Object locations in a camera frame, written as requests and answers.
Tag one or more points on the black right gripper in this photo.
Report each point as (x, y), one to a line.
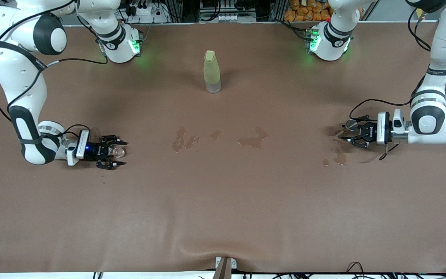
(93, 150)

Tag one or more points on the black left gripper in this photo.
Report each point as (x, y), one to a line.
(369, 132)

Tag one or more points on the clear glass cup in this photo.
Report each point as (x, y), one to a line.
(117, 151)

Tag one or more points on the steel jigger measuring cup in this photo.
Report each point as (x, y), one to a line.
(350, 124)

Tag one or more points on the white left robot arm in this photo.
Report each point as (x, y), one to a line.
(445, 131)

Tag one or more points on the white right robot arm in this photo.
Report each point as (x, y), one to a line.
(25, 85)

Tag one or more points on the kidney-shaped liquid puddle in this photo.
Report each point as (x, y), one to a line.
(339, 158)

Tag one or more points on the long double liquid puddle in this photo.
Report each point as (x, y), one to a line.
(178, 143)

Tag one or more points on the small oval liquid puddle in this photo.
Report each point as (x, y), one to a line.
(215, 134)

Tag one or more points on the brown table mat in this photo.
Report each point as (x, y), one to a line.
(223, 213)

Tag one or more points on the yellow-green sleeved glass bottle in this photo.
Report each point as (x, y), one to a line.
(211, 69)

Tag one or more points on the orange packaged snacks pile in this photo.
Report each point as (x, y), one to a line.
(304, 11)

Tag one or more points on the white power strip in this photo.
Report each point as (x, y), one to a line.
(143, 9)

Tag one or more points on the metal bracket with post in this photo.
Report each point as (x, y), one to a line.
(225, 269)

